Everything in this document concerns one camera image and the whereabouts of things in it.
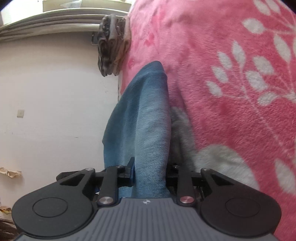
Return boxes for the blue denim jeans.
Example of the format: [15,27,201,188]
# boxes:
[102,61,171,198]

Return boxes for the folded beige grey clothes stack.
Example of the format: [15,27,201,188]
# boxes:
[113,16,132,76]

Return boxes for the pink floral fleece blanket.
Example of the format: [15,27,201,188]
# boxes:
[121,1,295,240]

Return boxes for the grey curtain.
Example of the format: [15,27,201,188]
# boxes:
[1,8,128,42]

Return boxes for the white blank wall plate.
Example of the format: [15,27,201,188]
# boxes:
[16,109,25,118]

